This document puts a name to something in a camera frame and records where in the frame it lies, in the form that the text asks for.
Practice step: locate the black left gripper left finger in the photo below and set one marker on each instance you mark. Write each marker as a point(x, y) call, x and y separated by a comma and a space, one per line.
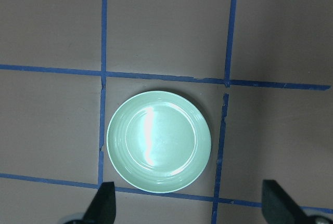
point(103, 206)

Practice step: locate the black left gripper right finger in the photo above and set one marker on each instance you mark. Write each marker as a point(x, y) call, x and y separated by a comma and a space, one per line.
point(278, 206)

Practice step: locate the green plate far side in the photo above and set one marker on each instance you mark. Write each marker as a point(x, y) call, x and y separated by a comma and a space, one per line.
point(158, 142)

